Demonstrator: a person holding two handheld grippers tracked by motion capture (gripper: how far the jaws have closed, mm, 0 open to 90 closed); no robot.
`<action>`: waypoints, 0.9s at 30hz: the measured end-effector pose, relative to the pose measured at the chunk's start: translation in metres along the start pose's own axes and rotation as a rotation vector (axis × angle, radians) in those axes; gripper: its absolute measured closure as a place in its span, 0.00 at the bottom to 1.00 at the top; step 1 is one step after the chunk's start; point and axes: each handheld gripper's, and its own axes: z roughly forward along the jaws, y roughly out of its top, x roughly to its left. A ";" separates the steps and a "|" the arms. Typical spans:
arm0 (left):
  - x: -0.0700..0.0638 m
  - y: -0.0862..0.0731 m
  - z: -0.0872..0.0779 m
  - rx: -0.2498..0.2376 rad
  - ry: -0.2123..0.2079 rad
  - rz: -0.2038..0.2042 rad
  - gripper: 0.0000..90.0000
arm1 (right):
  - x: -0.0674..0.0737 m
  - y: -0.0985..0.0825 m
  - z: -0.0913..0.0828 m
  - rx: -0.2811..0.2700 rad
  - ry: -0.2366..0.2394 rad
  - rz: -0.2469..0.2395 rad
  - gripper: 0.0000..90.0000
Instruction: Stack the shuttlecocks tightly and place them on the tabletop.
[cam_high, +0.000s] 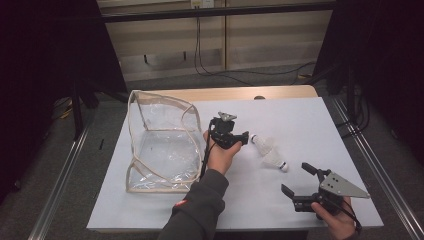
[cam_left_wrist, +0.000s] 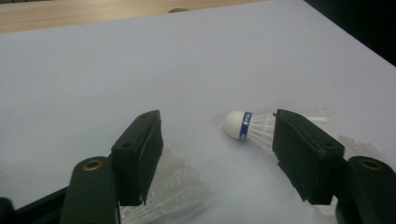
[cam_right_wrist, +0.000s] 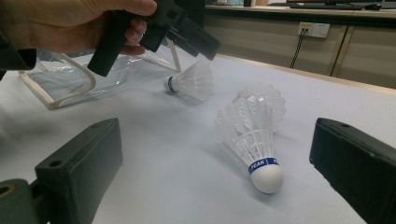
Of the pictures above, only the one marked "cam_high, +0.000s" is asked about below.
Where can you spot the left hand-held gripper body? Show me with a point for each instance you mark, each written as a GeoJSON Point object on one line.
{"type": "Point", "coordinates": [225, 135]}

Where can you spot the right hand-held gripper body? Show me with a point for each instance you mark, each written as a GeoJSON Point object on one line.
{"type": "Point", "coordinates": [336, 188]}

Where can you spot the clear plastic tote bag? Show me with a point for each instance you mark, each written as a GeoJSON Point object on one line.
{"type": "Point", "coordinates": [166, 153]}

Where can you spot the person's left hand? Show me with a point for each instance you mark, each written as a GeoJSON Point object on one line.
{"type": "Point", "coordinates": [220, 158]}

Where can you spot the person's right hand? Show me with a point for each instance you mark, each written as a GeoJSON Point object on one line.
{"type": "Point", "coordinates": [338, 225]}

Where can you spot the white table cover sheet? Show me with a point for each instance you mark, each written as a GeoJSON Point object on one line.
{"type": "Point", "coordinates": [300, 140]}

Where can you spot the dark round table grommet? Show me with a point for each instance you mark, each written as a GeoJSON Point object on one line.
{"type": "Point", "coordinates": [259, 97]}

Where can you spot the black stand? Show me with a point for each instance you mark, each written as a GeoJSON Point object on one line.
{"type": "Point", "coordinates": [77, 110]}
{"type": "Point", "coordinates": [350, 90]}

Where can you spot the black metal crossbar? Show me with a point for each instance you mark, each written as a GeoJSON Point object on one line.
{"type": "Point", "coordinates": [216, 12]}

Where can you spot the small black floor object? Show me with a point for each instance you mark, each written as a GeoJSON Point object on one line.
{"type": "Point", "coordinates": [101, 144]}

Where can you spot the black curtain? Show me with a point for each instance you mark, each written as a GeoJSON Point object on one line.
{"type": "Point", "coordinates": [43, 66]}
{"type": "Point", "coordinates": [383, 66]}

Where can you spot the metal floor rail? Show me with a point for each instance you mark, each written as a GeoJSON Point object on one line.
{"type": "Point", "coordinates": [60, 183]}
{"type": "Point", "coordinates": [383, 180]}

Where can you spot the small black wall hook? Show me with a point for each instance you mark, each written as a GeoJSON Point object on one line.
{"type": "Point", "coordinates": [145, 59]}

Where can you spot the white wall socket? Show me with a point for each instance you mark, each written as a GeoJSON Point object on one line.
{"type": "Point", "coordinates": [202, 3]}

